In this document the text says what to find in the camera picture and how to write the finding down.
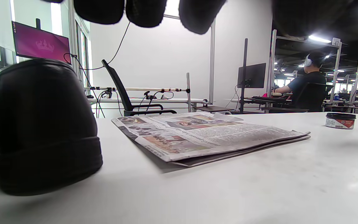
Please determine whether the person's left hand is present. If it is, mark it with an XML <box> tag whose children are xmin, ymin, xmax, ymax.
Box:
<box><xmin>42</xmin><ymin>0</ymin><xmax>227</xmax><ymax>35</ymax></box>

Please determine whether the printed newspaper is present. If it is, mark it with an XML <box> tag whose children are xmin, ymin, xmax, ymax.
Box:
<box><xmin>111</xmin><ymin>112</ymin><xmax>311</xmax><ymax>167</ymax></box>

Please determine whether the shoe polish jar red label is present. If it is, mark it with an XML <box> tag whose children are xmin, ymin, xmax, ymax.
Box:
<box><xmin>325</xmin><ymin>118</ymin><xmax>356</xmax><ymax>130</ymax></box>

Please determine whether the black leather shoe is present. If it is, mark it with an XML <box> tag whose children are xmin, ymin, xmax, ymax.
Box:
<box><xmin>0</xmin><ymin>58</ymin><xmax>103</xmax><ymax>196</ymax></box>

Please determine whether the black monitor on stand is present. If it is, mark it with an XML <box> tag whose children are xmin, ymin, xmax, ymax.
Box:
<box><xmin>237</xmin><ymin>38</ymin><xmax>267</xmax><ymax>113</ymax></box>

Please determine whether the brown wooden side table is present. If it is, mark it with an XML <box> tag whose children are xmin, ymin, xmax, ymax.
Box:
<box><xmin>193</xmin><ymin>105</ymin><xmax>234</xmax><ymax>113</ymax></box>

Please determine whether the white background desk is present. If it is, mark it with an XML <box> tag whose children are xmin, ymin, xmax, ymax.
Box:
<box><xmin>87</xmin><ymin>98</ymin><xmax>212</xmax><ymax>105</ymax></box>

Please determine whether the metal rod with clamps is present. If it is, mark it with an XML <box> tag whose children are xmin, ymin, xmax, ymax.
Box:
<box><xmin>84</xmin><ymin>72</ymin><xmax>192</xmax><ymax>113</ymax></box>

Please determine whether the black office chair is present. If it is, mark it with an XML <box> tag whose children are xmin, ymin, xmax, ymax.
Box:
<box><xmin>101</xmin><ymin>59</ymin><xmax>177</xmax><ymax>117</ymax></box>

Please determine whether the ceiling light strip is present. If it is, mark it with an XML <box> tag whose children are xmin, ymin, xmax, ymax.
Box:
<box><xmin>308</xmin><ymin>35</ymin><xmax>332</xmax><ymax>44</ymax></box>

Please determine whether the monitor with purple screen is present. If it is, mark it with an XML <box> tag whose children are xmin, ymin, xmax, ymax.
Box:
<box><xmin>11</xmin><ymin>21</ymin><xmax>72</xmax><ymax>65</ymax></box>

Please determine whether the white aluminium frame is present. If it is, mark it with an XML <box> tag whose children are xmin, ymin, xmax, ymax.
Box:
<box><xmin>67</xmin><ymin>0</ymin><xmax>216</xmax><ymax>105</ymax></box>

